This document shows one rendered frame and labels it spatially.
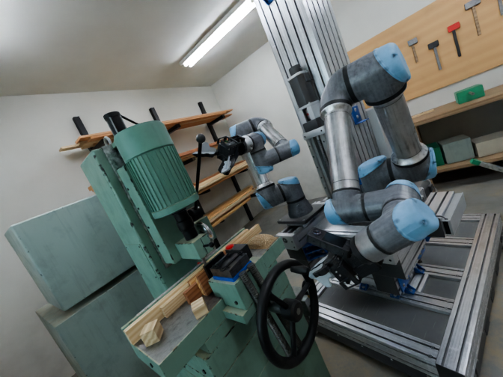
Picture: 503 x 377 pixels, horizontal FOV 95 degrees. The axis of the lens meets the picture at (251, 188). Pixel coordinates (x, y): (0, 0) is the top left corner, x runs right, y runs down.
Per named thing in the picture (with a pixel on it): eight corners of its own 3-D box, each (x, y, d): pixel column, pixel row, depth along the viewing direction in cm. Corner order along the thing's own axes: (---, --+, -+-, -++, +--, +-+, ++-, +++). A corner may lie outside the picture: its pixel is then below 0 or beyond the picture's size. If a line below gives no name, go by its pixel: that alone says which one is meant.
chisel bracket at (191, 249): (203, 263, 83) (192, 242, 82) (183, 262, 93) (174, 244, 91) (217, 251, 88) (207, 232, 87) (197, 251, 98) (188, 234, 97)
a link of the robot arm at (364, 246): (362, 235, 49) (370, 218, 55) (347, 245, 52) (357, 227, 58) (391, 262, 48) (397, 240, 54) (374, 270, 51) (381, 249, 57)
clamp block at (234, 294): (245, 312, 67) (233, 286, 65) (218, 304, 76) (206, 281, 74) (272, 278, 77) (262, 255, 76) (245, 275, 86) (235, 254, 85)
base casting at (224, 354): (217, 387, 66) (203, 361, 65) (141, 336, 105) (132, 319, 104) (290, 282, 98) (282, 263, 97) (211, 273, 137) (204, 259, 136)
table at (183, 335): (188, 402, 51) (176, 381, 50) (137, 358, 72) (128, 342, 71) (305, 247, 94) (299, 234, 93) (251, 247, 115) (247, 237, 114)
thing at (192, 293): (191, 305, 76) (185, 293, 75) (188, 304, 77) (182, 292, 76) (236, 262, 92) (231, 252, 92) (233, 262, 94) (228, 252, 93)
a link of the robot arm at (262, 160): (282, 166, 104) (273, 143, 103) (260, 176, 104) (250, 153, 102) (278, 165, 112) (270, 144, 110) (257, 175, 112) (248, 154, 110)
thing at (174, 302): (167, 318, 75) (162, 308, 74) (165, 317, 76) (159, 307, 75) (262, 230, 114) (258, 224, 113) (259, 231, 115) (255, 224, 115)
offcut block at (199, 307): (206, 304, 73) (202, 296, 72) (209, 312, 69) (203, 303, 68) (194, 311, 72) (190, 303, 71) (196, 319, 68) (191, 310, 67)
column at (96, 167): (177, 310, 96) (89, 149, 85) (154, 302, 111) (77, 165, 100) (214, 275, 112) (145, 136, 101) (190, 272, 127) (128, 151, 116)
